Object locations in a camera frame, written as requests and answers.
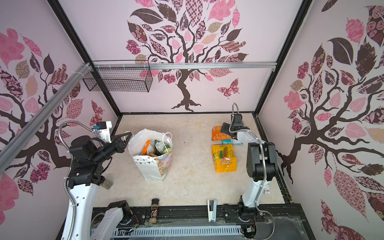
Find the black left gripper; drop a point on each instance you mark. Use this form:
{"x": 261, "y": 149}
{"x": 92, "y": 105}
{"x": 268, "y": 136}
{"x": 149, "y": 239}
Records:
{"x": 120, "y": 144}

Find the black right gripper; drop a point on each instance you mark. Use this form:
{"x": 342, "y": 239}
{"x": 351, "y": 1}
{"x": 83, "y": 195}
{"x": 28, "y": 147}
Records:
{"x": 227, "y": 128}

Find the pink yellow Fox's candy bag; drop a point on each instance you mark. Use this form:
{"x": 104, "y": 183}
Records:
{"x": 147, "y": 148}

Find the green Fox's bag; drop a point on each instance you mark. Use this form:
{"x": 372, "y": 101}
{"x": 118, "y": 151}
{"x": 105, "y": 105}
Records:
{"x": 161, "y": 148}

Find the white paper bag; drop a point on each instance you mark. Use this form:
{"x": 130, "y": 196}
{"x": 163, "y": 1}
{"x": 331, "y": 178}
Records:
{"x": 152, "y": 169}

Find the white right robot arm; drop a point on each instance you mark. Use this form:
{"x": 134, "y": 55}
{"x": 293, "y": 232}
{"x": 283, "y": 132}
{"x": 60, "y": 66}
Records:
{"x": 271, "y": 161}

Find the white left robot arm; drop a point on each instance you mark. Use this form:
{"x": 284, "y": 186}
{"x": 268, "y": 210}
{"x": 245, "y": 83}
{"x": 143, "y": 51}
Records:
{"x": 82, "y": 184}

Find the yellow orange mango snack bag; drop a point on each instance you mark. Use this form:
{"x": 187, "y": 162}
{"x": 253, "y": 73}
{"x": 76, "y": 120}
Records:
{"x": 224, "y": 158}

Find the teal white snack packet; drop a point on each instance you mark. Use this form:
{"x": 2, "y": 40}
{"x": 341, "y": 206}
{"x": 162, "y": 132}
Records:
{"x": 231, "y": 142}

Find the orange snack packet far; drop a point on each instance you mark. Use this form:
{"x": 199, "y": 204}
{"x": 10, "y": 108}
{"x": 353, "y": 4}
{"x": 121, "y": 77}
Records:
{"x": 217, "y": 135}

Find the small glass spice jar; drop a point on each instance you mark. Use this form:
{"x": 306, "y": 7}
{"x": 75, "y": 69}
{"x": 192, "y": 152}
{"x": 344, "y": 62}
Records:
{"x": 105, "y": 183}

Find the small white figurine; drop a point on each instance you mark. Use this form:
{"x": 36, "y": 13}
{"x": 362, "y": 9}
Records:
{"x": 266, "y": 188}

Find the spice bottle black cap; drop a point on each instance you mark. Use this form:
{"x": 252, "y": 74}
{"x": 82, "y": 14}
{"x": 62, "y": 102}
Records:
{"x": 154, "y": 211}

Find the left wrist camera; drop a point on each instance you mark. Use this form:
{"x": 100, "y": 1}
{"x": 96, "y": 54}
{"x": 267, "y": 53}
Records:
{"x": 102, "y": 131}

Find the black wire basket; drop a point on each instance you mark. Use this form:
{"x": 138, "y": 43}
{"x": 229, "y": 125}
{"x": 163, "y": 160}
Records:
{"x": 113, "y": 76}

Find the back aluminium rail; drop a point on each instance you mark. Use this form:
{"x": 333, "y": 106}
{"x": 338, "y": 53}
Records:
{"x": 190, "y": 66}

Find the aluminium rail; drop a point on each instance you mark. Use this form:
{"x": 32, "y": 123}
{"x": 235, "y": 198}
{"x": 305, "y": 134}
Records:
{"x": 12, "y": 149}
{"x": 190, "y": 66}

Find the white slotted cable duct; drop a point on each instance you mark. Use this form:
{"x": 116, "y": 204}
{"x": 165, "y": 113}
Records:
{"x": 191, "y": 231}

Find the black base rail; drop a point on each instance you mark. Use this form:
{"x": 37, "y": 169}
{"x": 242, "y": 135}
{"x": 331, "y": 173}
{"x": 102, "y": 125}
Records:
{"x": 290, "y": 220}

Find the left aluminium rail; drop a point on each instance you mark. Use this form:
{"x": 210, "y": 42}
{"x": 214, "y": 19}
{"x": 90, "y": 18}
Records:
{"x": 12, "y": 149}

